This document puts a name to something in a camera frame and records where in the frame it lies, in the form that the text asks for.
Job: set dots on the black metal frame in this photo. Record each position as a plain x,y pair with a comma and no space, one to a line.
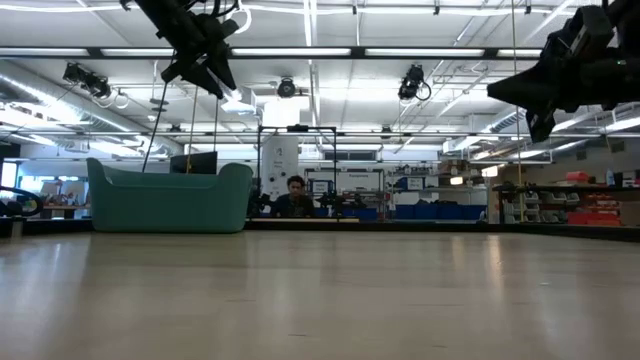
297,129

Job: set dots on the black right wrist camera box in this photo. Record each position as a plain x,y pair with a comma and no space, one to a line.
580,32

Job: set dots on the black overhead rig bar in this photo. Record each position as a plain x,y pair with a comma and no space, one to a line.
360,52

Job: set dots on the white cylindrical column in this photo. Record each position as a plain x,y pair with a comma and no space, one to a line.
280,165

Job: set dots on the person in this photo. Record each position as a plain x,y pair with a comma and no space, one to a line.
294,202

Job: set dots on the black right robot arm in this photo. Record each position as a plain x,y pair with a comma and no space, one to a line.
627,15

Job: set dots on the small black background robot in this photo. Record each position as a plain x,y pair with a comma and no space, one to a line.
260,205
342,202

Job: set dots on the dark computer monitor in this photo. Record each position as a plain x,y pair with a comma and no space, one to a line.
195,163

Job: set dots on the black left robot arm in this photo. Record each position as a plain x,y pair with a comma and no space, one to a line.
165,15

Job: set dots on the row of blue bins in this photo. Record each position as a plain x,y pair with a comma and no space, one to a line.
440,211

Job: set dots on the teal plastic bin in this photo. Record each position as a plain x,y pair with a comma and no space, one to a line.
170,205

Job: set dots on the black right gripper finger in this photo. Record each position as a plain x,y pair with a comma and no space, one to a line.
525,87
540,125

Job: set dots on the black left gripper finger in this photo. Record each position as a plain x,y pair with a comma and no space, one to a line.
223,70
205,80

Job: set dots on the red storage bins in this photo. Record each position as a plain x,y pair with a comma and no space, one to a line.
595,215

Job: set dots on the black ceiling-mounted camera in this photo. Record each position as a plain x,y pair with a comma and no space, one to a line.
87,80
412,82
286,88

